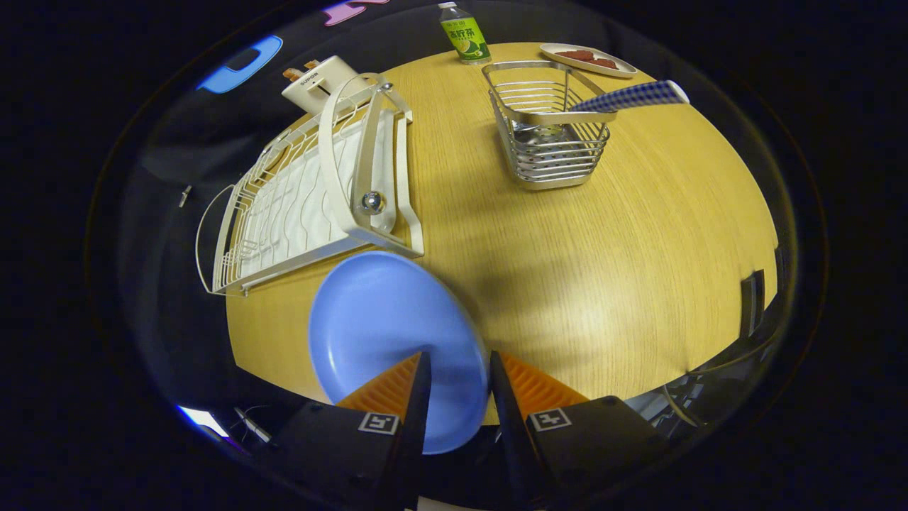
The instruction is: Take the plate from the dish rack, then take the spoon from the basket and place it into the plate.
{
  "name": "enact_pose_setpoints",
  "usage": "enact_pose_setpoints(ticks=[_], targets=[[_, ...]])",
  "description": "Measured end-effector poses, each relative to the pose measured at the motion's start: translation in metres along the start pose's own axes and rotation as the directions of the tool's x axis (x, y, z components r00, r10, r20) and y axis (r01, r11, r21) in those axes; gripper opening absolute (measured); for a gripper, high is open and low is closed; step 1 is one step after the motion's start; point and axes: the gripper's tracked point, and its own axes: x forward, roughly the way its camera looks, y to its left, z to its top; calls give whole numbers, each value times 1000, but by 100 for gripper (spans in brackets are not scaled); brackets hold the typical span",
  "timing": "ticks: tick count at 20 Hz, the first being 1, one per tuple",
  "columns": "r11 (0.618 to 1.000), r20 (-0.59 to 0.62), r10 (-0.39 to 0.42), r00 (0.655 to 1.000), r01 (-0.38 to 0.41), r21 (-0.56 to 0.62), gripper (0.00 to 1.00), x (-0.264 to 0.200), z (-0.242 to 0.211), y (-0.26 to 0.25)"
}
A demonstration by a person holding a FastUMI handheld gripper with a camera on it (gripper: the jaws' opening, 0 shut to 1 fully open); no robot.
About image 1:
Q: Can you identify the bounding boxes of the white wire dish rack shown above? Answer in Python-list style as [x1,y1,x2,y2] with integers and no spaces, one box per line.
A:
[195,71,426,297]

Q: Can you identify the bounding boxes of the checked handle metal spoon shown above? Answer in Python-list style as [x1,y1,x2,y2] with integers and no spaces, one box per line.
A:
[514,79,690,143]

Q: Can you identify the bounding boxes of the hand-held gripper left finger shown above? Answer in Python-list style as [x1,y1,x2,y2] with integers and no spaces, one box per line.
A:
[270,351,432,511]

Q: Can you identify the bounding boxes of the white toaster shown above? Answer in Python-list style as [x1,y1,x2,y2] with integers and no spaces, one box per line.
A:
[282,55,359,116]

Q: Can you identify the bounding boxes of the green label drink bottle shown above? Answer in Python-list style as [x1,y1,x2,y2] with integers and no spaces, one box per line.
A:
[438,1,492,66]

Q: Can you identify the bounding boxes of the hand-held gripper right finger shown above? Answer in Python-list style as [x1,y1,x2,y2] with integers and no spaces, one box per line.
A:
[489,351,672,509]

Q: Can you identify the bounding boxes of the blue plate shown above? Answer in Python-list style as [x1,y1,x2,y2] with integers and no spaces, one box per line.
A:
[308,251,492,455]

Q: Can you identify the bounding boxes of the small white food plate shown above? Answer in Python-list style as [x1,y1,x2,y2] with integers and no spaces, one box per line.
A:
[540,43,638,79]

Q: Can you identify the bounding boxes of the black chair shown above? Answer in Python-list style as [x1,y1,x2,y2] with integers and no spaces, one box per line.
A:
[738,269,768,339]

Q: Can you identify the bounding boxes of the computer monitor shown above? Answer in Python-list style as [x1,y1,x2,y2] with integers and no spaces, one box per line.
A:
[176,404,230,438]

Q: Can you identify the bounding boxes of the metal wire basket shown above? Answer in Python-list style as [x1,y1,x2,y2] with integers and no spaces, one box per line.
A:
[482,61,611,191]

